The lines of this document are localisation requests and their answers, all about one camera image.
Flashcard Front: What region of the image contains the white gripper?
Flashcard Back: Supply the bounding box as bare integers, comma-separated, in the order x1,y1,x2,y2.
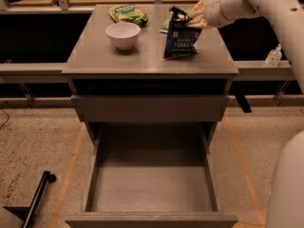
187,0,232,29

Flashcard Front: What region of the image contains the blue chip bag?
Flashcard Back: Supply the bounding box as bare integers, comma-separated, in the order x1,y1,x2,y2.
163,7,201,60

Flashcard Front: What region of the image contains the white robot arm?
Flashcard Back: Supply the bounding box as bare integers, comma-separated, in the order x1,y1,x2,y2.
189,0,304,228

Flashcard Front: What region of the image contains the flat green chip bag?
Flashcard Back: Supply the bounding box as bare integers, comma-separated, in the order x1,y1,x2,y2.
160,10,173,33

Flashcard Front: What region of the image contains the crumpled green chip bag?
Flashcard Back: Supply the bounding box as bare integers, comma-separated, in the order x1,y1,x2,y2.
107,4,148,28

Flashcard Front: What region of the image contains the grey drawer cabinet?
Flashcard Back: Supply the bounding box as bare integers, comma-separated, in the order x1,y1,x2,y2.
62,5,238,140

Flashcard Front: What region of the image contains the closed grey top drawer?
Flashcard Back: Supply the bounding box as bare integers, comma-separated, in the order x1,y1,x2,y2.
71,95,229,123

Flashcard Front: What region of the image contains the open grey middle drawer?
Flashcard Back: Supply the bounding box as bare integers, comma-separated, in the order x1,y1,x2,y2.
66,123,238,228

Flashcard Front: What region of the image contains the white ceramic bowl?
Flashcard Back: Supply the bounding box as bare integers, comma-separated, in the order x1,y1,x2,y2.
106,22,141,50

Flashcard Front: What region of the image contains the clear sanitizer pump bottle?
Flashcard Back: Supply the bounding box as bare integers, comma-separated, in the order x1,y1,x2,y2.
265,44,282,67

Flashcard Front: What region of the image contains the black pole with knob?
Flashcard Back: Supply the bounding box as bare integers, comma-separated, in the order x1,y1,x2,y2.
21,171,56,228

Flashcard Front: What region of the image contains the grey metal rail shelf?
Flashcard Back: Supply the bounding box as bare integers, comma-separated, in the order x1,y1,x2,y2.
0,60,295,84

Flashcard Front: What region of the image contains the black cable on floor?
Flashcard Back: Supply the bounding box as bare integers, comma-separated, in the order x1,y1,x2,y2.
0,107,10,130

